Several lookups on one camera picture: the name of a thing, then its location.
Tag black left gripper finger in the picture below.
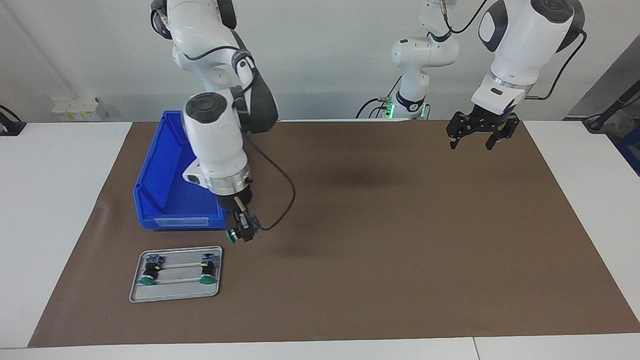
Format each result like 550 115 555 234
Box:
485 115 521 152
446 111 471 151

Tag green push button switch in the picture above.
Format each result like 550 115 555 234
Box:
138 254 166 286
225 215 262 245
198 253 218 285

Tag blue plastic storage bin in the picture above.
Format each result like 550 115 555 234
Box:
133 110 231 231

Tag silver metal tray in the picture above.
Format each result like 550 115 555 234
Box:
129 245 224 304

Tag black stand pole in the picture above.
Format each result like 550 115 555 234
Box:
582 80 640 134

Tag blue crate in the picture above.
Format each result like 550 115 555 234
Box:
616 127 640 177

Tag brown table mat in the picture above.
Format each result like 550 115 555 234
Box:
27 119 640 349

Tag white box yellow labels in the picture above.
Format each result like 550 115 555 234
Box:
51 96 109 123

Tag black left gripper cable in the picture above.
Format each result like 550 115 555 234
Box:
435 0 587 101

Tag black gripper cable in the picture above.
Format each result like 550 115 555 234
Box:
435 0 587 101
186 45 297 232

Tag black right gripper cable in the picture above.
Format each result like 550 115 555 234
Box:
186 45 297 232

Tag black arm base cables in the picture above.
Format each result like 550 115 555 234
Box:
355 75 402 120

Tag black clamp with cable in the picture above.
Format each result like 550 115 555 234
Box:
0 105 27 137

